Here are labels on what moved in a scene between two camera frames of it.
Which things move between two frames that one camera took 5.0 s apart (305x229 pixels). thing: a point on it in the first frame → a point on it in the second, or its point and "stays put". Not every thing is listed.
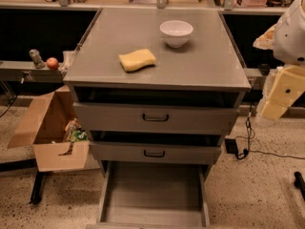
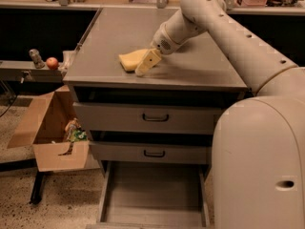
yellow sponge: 134,60 stays put
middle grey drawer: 159,154 stays put
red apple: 52,63 stays put
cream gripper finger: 287,86 → 164,44
